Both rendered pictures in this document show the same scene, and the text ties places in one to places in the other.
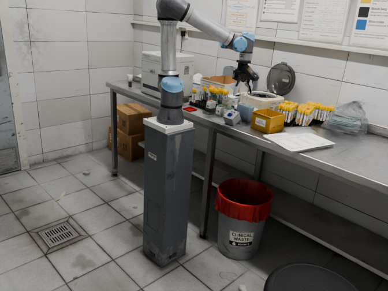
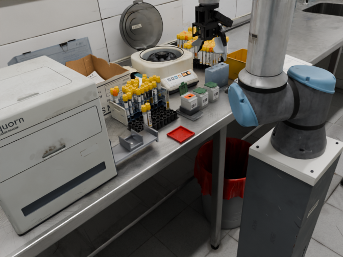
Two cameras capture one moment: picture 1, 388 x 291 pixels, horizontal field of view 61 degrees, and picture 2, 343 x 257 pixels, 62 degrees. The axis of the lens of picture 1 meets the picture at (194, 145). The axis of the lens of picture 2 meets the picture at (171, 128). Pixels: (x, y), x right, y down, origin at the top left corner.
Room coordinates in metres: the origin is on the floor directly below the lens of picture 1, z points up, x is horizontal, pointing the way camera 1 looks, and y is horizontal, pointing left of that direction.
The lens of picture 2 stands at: (2.04, 0.82, 1.44)
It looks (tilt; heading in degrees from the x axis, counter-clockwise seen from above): 34 degrees down; 274
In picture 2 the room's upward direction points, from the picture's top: 4 degrees counter-clockwise
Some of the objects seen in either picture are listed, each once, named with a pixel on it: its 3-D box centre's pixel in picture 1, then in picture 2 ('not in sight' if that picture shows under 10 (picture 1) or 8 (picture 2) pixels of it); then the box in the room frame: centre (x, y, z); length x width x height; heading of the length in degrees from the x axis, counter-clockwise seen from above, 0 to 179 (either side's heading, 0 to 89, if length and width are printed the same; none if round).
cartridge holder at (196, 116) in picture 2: (210, 109); (189, 109); (2.03, -0.09, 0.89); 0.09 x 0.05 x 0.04; 136
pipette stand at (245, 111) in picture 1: (244, 112); (216, 77); (1.91, -0.29, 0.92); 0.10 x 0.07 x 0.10; 40
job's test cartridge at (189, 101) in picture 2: (211, 105); (189, 103); (2.03, -0.09, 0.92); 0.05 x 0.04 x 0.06; 136
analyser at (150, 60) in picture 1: (168, 74); (39, 134); (2.43, 0.23, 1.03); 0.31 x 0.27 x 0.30; 46
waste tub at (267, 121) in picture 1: (267, 121); (243, 66); (1.78, -0.40, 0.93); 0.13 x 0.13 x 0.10; 42
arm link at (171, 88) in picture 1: (171, 90); (305, 93); (1.72, 0.14, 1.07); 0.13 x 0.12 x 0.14; 13
